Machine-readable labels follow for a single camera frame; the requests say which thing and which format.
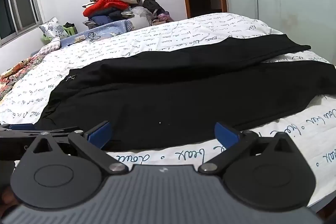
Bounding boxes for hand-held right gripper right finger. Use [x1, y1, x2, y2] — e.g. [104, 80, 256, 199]
[197, 122, 298, 175]

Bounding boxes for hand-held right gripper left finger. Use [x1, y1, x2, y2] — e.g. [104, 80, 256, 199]
[28, 121, 129, 174]

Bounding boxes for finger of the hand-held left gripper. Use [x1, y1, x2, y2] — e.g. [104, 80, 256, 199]
[0, 123, 85, 142]

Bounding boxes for black pants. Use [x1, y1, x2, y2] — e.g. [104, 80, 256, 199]
[35, 34, 336, 151]

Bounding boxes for person's left hand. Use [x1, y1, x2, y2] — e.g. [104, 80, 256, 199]
[0, 161, 20, 212]

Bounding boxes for red floral blanket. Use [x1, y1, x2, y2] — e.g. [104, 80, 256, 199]
[0, 55, 47, 102]

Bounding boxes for white script-printed bed blanket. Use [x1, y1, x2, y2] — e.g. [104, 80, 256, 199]
[0, 12, 336, 208]

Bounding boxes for floral pillow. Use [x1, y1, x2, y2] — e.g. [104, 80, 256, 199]
[38, 17, 69, 40]

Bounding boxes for green plastic stool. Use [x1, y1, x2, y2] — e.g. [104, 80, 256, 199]
[41, 22, 77, 45]

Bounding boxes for blue plastic storage box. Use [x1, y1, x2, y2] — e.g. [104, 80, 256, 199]
[60, 20, 136, 48]

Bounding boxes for clear plastic bag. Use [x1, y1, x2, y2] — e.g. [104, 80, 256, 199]
[129, 6, 155, 27]

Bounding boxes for sliding glass window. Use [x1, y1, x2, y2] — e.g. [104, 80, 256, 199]
[0, 0, 44, 47]

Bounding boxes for pile of clothes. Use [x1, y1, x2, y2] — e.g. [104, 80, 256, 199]
[82, 0, 142, 28]

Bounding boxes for pink cloth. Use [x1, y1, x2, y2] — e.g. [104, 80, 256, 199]
[157, 11, 172, 22]

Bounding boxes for black bag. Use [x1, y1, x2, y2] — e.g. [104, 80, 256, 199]
[142, 0, 166, 18]

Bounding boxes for black cable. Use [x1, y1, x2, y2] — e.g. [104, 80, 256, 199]
[67, 32, 101, 46]

